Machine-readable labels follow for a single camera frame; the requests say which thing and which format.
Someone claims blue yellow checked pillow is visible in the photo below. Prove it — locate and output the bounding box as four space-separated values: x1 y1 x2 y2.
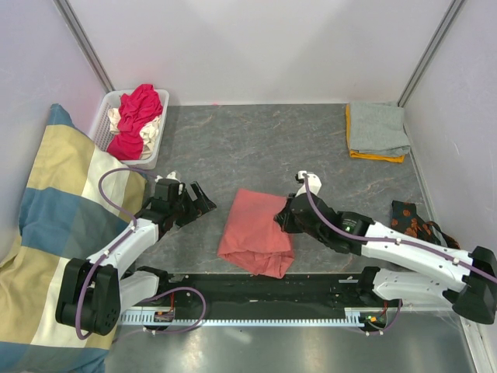
1 104 145 372

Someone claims left aluminium frame post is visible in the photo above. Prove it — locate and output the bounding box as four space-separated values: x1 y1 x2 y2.
53 0 115 93

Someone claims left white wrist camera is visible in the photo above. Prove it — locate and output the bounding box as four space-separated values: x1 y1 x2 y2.
155 171 181 186

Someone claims salmon pink t shirt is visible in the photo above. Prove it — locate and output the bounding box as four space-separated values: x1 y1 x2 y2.
217 189 294 279

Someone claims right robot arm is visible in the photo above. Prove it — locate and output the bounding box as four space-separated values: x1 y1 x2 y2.
274 193 496 325

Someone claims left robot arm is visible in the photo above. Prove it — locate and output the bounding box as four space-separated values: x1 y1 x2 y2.
55 176 217 340

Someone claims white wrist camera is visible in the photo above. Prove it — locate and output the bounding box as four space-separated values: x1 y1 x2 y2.
155 171 181 186
296 170 321 197

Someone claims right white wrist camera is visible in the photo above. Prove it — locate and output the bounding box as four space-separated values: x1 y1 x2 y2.
296 170 321 197

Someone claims floral dark bag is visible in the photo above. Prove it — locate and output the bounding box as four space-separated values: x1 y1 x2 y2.
391 200 461 249

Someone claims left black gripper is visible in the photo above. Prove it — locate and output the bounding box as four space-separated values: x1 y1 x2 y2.
169 182 216 228

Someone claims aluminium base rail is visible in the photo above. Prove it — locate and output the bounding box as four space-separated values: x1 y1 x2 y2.
401 303 453 312

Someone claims cream t shirt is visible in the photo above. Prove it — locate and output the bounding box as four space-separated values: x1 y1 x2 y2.
107 108 162 160

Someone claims magenta t shirt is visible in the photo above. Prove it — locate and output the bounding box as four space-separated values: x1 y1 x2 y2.
107 84 163 161

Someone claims white plastic laundry basket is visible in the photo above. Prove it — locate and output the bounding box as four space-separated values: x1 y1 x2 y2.
89 84 169 169

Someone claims grey slotted cable duct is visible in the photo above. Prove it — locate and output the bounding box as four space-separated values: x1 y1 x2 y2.
117 307 386 327

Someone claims aluminium frame post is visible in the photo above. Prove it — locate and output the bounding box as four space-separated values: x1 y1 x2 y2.
53 0 115 93
397 0 467 107

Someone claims right aluminium frame post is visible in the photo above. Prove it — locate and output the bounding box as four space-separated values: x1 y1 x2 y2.
397 0 467 107

